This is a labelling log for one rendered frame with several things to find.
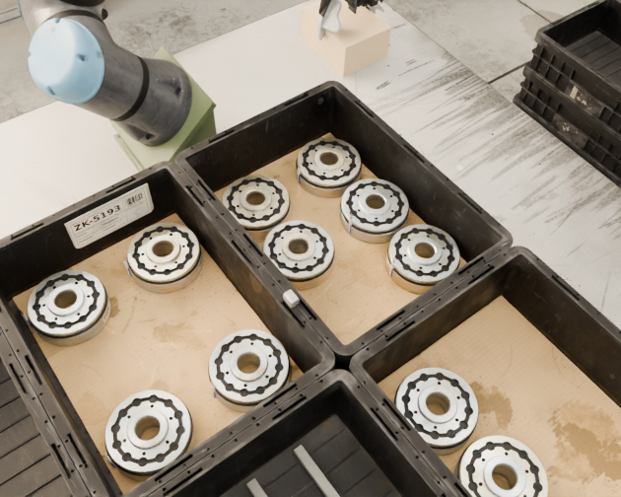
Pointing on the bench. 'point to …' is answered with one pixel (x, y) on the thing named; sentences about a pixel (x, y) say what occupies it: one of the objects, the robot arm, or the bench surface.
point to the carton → (347, 37)
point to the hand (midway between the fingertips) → (344, 26)
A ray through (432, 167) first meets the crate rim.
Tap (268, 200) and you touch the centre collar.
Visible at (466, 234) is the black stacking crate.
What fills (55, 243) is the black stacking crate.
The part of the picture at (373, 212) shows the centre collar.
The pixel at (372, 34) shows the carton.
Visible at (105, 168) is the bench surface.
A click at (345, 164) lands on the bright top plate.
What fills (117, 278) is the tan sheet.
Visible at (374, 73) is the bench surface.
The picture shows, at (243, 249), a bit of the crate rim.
